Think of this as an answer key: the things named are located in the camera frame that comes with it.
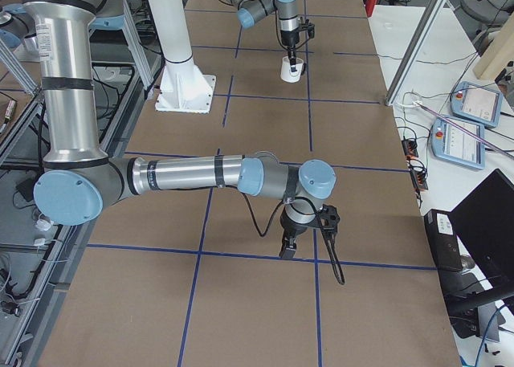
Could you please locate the black computer box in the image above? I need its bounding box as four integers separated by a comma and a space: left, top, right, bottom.
424, 209, 463, 272

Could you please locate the silver reacher stick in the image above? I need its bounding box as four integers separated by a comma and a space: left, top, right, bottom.
398, 100, 514, 160

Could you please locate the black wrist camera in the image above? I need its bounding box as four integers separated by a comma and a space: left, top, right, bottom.
318, 204, 341, 236
299, 18, 315, 39

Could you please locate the black monitor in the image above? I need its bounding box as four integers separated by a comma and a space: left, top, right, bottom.
447, 169, 513, 315

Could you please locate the near teach pendant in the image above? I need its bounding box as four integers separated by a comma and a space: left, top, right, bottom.
430, 119, 485, 170

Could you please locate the aluminium frame post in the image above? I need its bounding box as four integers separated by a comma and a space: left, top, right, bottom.
385, 0, 446, 106

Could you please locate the wooden beam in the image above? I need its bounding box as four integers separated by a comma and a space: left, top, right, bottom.
473, 14, 514, 80

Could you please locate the white pedestal column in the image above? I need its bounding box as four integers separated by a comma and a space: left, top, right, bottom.
149, 0, 216, 113

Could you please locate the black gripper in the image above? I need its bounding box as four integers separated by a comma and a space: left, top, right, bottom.
280, 30, 300, 73
279, 207, 317, 259

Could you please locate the white smiley mug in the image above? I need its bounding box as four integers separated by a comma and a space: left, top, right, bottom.
280, 56, 305, 84

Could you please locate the orange connector block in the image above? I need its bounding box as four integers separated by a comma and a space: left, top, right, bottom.
402, 138, 418, 159
410, 167, 428, 192

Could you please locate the far teach pendant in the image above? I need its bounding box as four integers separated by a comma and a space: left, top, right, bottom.
451, 81, 504, 128

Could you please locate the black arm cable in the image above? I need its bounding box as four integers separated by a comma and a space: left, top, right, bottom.
240, 190, 346, 285
274, 5, 314, 55

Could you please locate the teach pendant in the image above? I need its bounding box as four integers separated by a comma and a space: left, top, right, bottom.
451, 81, 504, 128
430, 119, 485, 170

